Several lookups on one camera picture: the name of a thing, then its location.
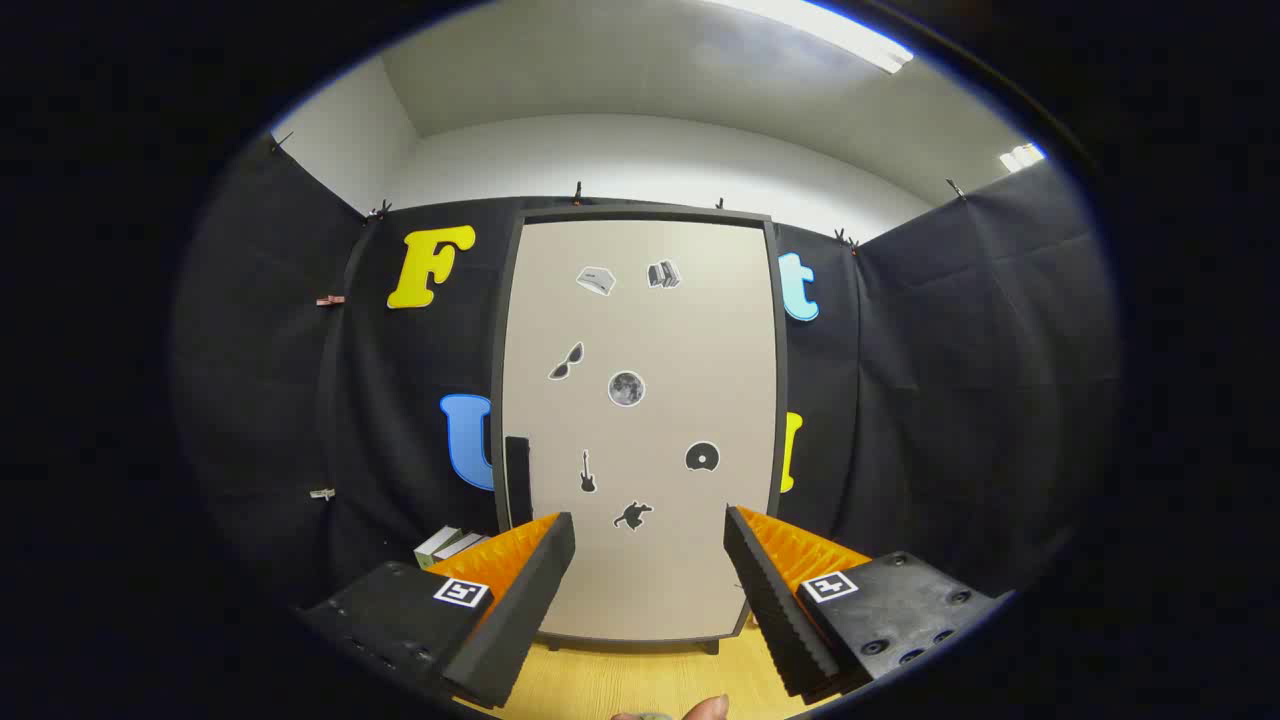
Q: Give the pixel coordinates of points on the black backdrop cloth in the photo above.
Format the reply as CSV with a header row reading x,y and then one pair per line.
x,y
950,400

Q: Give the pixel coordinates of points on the small ceiling light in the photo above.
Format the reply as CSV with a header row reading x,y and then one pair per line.
x,y
1020,157

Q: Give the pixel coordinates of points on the green book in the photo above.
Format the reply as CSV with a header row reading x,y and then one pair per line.
x,y
435,545

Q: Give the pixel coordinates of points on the long ceiling light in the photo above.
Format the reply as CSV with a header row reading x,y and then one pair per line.
x,y
820,25

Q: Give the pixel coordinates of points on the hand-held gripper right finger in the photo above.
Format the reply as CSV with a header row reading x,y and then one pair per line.
x,y
775,610

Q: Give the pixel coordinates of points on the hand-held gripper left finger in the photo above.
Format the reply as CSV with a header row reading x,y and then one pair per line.
x,y
520,610

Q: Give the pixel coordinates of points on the dark grey cabinet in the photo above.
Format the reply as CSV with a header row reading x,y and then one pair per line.
x,y
781,400

